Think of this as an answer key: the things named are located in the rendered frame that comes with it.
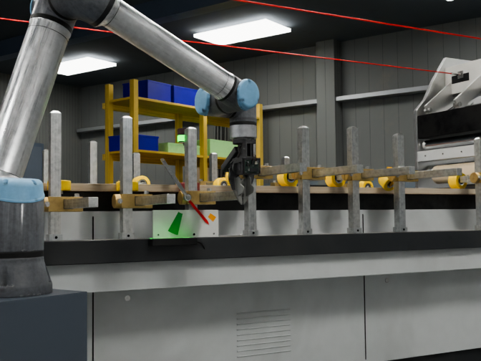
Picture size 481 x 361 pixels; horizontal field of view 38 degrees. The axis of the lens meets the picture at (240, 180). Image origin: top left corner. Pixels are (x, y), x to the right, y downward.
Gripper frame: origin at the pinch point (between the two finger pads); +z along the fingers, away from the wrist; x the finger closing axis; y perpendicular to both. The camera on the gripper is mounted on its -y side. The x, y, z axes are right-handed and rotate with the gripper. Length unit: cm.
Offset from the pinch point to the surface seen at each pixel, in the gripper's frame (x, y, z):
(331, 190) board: 69, -46, -6
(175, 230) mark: -11.6, -29.0, 9.6
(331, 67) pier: 482, -611, -217
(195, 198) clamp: -3.6, -28.9, -2.0
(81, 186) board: -41, -45, -7
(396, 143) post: 94, -31, -26
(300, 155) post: 44, -31, -19
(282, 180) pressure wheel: 46, -48, -10
